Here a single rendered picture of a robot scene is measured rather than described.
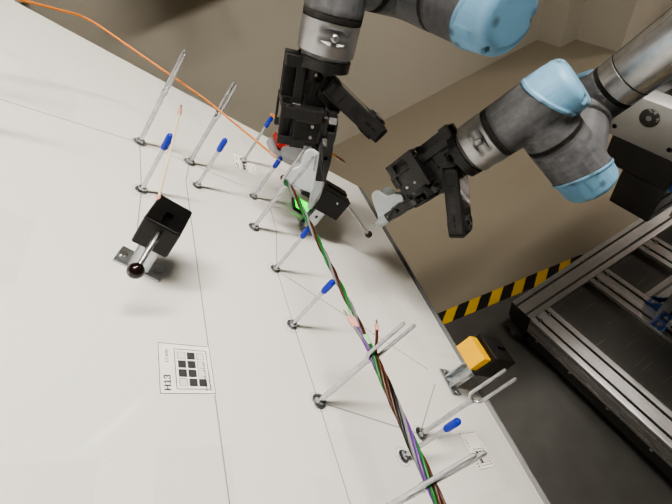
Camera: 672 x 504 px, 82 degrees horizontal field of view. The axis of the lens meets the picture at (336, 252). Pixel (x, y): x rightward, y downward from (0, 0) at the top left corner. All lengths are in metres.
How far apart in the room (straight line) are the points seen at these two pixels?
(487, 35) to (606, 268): 1.40
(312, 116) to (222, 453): 0.41
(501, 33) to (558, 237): 1.72
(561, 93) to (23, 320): 0.58
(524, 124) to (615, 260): 1.28
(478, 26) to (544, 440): 1.43
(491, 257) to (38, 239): 1.82
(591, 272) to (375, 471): 1.42
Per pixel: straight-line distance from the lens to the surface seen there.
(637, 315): 1.68
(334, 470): 0.42
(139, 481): 0.33
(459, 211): 0.62
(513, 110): 0.57
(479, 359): 0.60
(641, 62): 0.68
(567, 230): 2.16
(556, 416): 1.69
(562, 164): 0.60
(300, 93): 0.56
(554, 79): 0.56
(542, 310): 1.60
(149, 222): 0.38
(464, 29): 0.47
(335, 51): 0.53
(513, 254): 2.02
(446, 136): 0.61
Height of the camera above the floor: 1.58
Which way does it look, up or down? 49 degrees down
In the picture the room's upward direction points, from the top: 19 degrees counter-clockwise
